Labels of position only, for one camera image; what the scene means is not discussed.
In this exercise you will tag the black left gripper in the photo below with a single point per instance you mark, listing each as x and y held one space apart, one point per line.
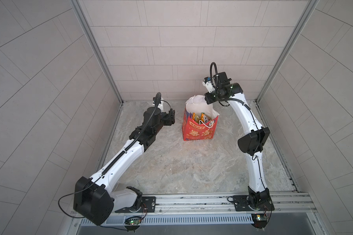
168 118

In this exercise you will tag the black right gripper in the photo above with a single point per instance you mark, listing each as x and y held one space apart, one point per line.
208 98

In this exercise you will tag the red paper gift bag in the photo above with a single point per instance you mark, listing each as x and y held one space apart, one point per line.
191 130

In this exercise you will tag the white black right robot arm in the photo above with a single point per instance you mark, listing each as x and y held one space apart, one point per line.
251 144

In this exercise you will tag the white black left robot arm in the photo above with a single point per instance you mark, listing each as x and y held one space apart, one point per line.
92 197

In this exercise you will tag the yellow green snack packet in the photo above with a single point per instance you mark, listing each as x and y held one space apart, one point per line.
196 118

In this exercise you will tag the orange snack packet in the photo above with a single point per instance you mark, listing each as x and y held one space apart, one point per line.
204 118

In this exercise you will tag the left green circuit board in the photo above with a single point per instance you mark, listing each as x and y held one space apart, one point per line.
133 221

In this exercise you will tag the green circuit board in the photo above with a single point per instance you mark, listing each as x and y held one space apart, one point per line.
133 221
260 221

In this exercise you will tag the right green circuit board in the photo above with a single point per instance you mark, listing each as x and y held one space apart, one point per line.
260 221

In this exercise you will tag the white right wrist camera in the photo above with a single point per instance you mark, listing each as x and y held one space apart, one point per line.
209 84

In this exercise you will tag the aluminium corner post right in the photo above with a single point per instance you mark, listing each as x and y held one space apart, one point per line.
305 16

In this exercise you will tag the aluminium corner post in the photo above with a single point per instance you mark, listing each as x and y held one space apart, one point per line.
95 48
305 16

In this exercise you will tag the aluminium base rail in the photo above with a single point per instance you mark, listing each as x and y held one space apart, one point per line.
210 203

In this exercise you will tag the aluminium corner post left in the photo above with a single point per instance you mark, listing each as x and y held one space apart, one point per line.
95 48

